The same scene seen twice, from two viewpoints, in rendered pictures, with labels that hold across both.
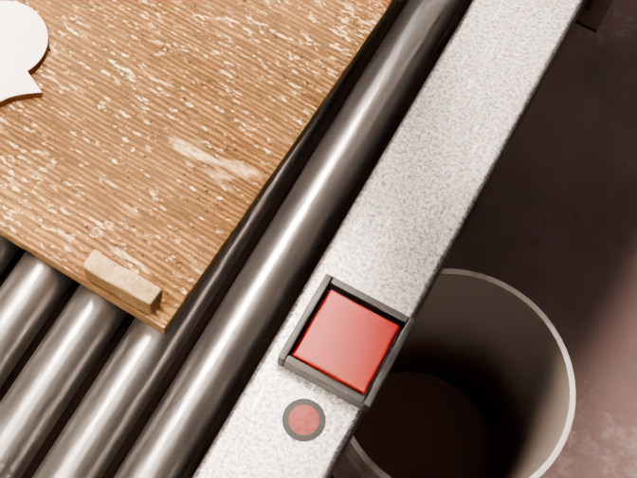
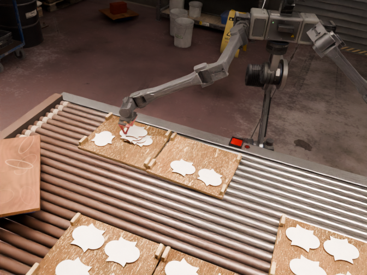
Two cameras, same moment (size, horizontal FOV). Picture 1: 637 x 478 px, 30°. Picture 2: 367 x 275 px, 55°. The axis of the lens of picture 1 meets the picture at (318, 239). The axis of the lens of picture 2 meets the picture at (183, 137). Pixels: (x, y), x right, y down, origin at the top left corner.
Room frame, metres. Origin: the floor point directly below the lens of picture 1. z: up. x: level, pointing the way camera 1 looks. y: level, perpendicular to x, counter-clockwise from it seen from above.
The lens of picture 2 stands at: (0.62, 1.61, 2.18)
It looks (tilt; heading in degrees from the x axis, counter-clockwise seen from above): 37 degrees down; 269
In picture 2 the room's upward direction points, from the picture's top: 5 degrees clockwise
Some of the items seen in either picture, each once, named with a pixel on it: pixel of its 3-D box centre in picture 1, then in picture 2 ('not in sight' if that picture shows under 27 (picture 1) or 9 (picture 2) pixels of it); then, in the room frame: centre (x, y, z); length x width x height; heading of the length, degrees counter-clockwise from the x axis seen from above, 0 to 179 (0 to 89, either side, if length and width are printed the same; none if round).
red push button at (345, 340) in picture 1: (346, 342); (236, 142); (0.28, -0.03, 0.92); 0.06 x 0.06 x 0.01; 71
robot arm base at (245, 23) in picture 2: not in sight; (241, 29); (0.31, -0.44, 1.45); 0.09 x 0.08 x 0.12; 178
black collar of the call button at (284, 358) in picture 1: (346, 341); (236, 142); (0.28, -0.03, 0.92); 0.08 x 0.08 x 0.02; 71
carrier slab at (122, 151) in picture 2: not in sight; (126, 140); (0.91, 0.03, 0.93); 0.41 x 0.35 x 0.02; 161
